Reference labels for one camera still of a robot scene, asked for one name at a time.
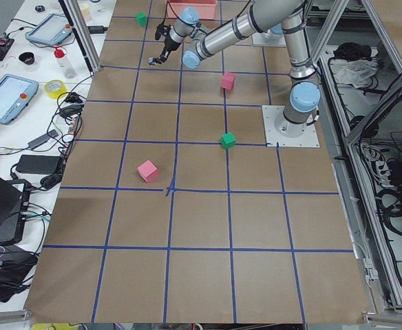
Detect black power adapter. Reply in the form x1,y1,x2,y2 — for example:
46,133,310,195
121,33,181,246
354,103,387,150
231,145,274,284
16,155,61,175

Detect clear bottle red cap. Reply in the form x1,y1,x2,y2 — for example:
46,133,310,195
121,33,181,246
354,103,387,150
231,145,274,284
54,47,76,79

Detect pink plastic bin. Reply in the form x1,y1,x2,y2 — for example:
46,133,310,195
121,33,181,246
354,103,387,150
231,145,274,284
168,0,218,20

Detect green cube near bin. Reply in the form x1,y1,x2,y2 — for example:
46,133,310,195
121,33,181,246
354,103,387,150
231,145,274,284
136,12,148,26

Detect crumpled white cloth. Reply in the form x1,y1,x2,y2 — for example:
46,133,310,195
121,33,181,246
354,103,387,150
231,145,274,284
335,60,378,88

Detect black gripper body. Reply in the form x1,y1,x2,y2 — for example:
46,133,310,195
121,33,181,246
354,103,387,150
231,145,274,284
158,34,180,62

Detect yellow tape roll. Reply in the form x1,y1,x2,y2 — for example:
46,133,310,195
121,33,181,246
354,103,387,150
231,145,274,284
44,79,67,99

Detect pink cube near center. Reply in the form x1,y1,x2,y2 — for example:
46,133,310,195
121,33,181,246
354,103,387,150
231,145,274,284
220,71,236,91

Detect blue teach pendant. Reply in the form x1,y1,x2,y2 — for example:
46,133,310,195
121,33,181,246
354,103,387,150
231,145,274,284
25,14,72,47
0,74,39,124

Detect green cube near arm base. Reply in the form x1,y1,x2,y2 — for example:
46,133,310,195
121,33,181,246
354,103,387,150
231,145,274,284
220,132,236,149

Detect pink cube far side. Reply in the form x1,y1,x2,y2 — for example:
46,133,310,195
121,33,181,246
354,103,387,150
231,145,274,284
137,160,159,183

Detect far blue teach pendant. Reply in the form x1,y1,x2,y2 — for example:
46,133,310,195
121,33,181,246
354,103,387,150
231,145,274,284
25,14,72,47

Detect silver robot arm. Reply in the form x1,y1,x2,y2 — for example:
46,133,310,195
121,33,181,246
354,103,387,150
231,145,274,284
264,23,283,38
148,1,317,125

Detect near blue teach pendant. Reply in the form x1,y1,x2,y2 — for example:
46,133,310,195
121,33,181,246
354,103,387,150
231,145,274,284
0,74,39,124

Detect pink cube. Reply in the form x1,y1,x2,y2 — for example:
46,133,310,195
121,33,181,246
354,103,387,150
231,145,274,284
137,160,159,183
220,71,236,91

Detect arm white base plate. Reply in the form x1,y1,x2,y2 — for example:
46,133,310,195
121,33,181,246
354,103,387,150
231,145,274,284
262,105,320,148
252,31,286,48

